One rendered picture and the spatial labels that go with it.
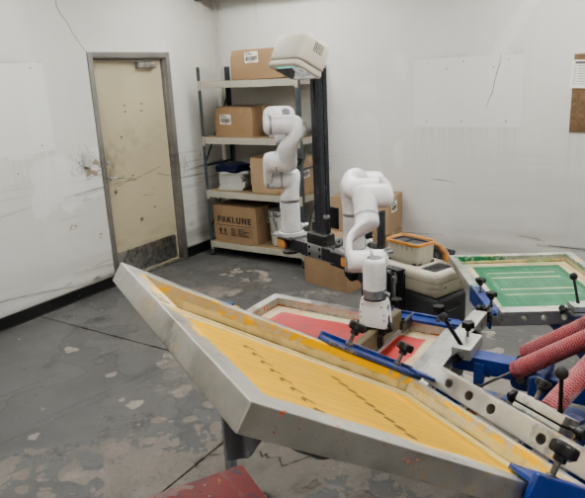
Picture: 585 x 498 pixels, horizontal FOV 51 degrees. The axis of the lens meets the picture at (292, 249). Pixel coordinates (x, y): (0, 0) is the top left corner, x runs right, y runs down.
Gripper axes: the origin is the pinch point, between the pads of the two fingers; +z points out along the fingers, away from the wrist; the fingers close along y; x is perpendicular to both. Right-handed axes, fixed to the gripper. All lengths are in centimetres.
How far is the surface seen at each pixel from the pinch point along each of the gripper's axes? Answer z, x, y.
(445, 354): -2.5, 4.7, -25.3
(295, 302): 3, -26, 47
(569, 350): -13, 9, -60
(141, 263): 91, -246, 373
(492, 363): -1.9, 2.9, -38.9
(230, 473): -9, 89, -10
